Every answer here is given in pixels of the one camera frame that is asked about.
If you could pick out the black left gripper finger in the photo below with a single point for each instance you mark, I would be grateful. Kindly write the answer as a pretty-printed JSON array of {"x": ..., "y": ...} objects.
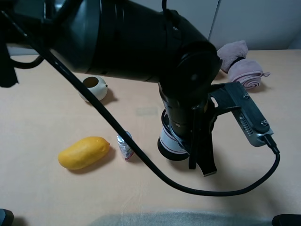
[{"x": 205, "y": 155}]

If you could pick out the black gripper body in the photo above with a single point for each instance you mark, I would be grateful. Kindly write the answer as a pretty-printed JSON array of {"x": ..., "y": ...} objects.
[{"x": 186, "y": 105}]

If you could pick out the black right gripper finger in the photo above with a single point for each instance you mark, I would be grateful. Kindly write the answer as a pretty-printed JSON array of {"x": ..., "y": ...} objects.
[{"x": 194, "y": 142}]

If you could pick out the black mesh pen holder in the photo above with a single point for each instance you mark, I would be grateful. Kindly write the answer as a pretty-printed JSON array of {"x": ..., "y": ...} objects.
[{"x": 168, "y": 146}]

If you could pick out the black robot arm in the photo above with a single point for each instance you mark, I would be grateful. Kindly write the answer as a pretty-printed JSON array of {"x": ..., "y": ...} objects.
[{"x": 123, "y": 39}]

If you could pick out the black object bottom right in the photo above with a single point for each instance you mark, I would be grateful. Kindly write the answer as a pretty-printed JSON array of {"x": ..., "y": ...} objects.
[{"x": 287, "y": 220}]

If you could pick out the black object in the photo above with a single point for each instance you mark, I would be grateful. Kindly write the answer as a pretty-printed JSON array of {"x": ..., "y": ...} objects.
[
  {"x": 6, "y": 217},
  {"x": 287, "y": 220}
]

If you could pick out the black object bottom left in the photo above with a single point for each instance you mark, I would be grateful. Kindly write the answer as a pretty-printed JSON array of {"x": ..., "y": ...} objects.
[{"x": 6, "y": 217}]

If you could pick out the rolled pink towel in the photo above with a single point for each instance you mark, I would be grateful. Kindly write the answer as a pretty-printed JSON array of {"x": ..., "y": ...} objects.
[{"x": 238, "y": 67}]

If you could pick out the grey cloth at bottom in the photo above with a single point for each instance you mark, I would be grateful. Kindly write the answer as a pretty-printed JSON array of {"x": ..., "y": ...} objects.
[{"x": 181, "y": 218}]

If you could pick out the small silver-capped bottle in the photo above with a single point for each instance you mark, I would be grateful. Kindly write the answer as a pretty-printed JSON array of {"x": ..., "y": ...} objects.
[{"x": 125, "y": 149}]

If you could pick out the pale green ceramic teapot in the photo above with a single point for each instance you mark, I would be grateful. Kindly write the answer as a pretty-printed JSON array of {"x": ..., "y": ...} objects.
[{"x": 97, "y": 86}]

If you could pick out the yellow mango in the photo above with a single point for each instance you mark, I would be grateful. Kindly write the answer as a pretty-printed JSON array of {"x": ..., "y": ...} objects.
[{"x": 83, "y": 153}]

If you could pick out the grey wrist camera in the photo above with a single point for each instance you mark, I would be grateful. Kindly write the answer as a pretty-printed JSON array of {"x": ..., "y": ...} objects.
[{"x": 232, "y": 97}]

